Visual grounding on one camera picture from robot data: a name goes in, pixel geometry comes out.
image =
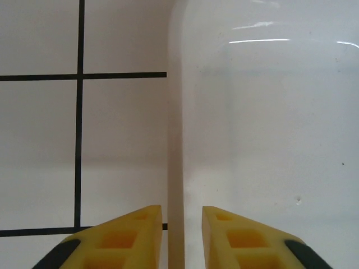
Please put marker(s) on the white plastic container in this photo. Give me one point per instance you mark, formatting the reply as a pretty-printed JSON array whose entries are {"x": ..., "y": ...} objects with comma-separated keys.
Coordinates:
[{"x": 266, "y": 112}]

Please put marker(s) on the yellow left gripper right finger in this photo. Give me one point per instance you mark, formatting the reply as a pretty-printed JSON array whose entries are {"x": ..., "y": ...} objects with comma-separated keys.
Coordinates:
[{"x": 246, "y": 243}]

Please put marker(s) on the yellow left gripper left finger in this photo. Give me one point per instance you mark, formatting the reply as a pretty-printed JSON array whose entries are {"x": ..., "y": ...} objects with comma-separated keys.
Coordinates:
[{"x": 117, "y": 243}]

